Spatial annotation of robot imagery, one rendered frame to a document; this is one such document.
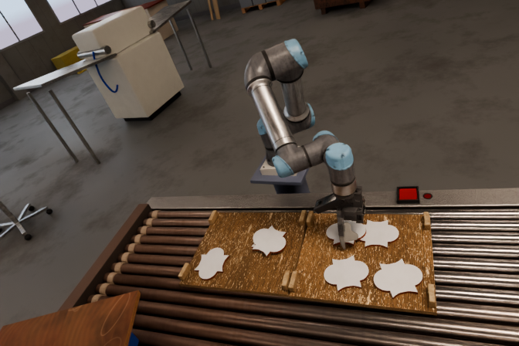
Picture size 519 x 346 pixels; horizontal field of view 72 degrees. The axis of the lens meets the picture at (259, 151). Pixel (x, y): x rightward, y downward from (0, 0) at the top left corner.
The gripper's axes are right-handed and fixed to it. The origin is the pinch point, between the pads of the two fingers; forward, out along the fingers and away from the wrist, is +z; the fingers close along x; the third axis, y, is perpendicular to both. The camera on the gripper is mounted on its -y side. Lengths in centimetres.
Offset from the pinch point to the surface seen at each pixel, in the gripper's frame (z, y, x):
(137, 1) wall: 50, -786, 944
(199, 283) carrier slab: 3, -47, -25
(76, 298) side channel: 4, -95, -38
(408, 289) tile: -1.3, 20.1, -20.0
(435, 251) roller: 1.6, 27.8, -3.8
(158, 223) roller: 7, -85, 3
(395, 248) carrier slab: -0.1, 16.3, -5.3
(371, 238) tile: -0.7, 8.7, -2.5
